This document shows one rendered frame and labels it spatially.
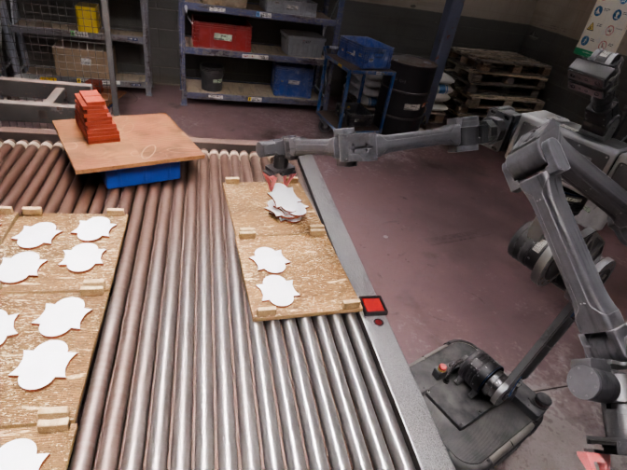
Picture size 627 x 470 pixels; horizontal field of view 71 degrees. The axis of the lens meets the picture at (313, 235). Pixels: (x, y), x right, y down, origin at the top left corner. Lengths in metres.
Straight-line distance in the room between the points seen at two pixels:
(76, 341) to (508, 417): 1.78
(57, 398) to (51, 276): 0.44
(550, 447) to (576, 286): 1.76
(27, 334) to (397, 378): 0.97
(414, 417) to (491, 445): 0.97
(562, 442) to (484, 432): 0.61
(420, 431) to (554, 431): 1.57
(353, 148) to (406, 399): 0.69
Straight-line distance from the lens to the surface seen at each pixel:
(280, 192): 1.74
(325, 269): 1.52
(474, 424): 2.19
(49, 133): 2.40
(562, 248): 0.95
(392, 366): 1.30
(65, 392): 1.21
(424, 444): 1.19
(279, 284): 1.41
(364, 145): 1.22
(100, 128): 2.03
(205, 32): 5.52
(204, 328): 1.30
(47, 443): 1.14
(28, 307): 1.43
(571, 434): 2.76
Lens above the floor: 1.87
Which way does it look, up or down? 34 degrees down
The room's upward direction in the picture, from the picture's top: 10 degrees clockwise
